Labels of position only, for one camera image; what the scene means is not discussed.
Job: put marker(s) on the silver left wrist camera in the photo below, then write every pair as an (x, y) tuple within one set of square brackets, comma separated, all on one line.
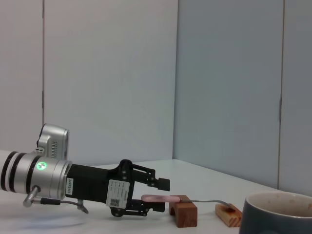
[(56, 139)]

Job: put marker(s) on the dark wooden arch block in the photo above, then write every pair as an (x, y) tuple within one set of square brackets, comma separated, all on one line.
[(187, 214)]

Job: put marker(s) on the grey ceramic cup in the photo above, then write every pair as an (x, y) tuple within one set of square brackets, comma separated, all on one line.
[(268, 221)]

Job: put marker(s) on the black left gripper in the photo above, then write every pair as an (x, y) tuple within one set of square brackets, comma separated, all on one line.
[(92, 182)]

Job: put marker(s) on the light wooden stained block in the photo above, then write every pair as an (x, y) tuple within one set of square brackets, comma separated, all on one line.
[(226, 218)]

